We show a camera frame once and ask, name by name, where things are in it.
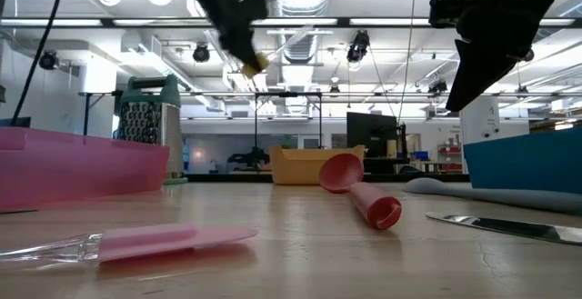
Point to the grey-blue silicone spoon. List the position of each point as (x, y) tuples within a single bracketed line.
[(500, 194)]

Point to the blue crate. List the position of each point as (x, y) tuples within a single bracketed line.
[(420, 156)]

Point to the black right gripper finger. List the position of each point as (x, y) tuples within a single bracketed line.
[(482, 72)]

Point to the teal plastic bin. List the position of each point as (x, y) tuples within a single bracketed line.
[(523, 162)]

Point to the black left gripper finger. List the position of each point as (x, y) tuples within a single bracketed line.
[(245, 44)]

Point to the black monitor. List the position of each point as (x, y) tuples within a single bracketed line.
[(370, 135)]

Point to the black overhead beam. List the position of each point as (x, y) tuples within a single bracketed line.
[(107, 22)]

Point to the yellow cylinder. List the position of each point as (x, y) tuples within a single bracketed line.
[(391, 149)]

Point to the black ceiling spotlight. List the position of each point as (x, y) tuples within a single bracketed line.
[(201, 54), (438, 86), (528, 56), (47, 60), (359, 49)]

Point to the white pillar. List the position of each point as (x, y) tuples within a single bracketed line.
[(477, 126)]

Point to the red shelf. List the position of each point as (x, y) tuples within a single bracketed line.
[(450, 158)]

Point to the orange plastic bin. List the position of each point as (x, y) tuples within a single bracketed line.
[(295, 167)]

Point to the pink translucent plastic tray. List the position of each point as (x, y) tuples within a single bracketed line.
[(91, 167)]

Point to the black background frame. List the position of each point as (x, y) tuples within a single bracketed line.
[(288, 94)]

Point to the black background robot arm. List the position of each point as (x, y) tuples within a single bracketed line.
[(252, 158)]

